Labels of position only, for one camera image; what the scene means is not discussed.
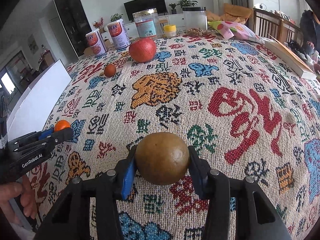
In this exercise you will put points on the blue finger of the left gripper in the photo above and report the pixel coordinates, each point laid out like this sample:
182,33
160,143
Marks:
46,133

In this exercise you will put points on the black television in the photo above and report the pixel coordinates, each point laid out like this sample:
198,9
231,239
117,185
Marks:
140,5

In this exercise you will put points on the dark display cabinet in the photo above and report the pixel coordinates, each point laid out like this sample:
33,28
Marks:
75,23

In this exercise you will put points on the right orange-purple can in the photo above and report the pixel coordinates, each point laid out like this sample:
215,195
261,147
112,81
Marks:
118,34

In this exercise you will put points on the left orange-purple can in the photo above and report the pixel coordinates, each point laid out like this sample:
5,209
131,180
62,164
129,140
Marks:
96,42

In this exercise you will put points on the orange cushion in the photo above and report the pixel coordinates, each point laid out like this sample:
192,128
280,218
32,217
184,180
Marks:
232,13

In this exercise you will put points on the orange mandarin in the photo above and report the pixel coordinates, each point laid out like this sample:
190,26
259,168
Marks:
61,124

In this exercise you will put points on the orange-purple can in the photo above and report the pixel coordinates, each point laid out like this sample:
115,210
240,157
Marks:
118,34
96,42

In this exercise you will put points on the white board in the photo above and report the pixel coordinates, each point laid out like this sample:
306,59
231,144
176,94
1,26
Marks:
36,103

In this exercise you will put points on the brown kiwi fruit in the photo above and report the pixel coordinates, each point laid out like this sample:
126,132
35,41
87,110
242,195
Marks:
162,158

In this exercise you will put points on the clear jar blue label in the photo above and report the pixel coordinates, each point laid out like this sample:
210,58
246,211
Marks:
147,23

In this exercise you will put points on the small dark red-brown fruit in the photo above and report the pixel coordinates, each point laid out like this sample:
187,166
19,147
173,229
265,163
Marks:
110,70

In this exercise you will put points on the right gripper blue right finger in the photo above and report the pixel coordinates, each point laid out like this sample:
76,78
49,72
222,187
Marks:
198,174

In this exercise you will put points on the wooden chair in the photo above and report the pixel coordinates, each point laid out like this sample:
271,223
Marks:
267,24

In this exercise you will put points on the red apple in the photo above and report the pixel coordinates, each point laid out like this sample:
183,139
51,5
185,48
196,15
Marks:
143,50

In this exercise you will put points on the pink snack bag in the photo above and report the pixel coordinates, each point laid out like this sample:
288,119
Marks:
235,30

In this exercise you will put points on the pile of nuts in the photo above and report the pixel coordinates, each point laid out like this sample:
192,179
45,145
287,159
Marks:
194,32

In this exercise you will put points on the clear jar black lid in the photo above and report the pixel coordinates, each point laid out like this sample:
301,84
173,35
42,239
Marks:
195,18

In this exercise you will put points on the small yellow lid jar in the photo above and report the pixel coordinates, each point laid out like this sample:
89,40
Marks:
170,30

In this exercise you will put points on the book on table edge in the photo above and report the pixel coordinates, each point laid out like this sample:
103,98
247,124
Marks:
290,58

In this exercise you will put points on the green potted plant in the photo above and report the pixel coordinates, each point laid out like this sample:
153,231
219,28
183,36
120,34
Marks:
187,3

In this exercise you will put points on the person in black jacket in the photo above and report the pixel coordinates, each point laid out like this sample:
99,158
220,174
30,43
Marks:
310,30

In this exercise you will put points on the patterned woven tablecloth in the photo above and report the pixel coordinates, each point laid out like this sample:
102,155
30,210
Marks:
243,109

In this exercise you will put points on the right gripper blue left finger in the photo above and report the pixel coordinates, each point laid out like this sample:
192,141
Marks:
128,175

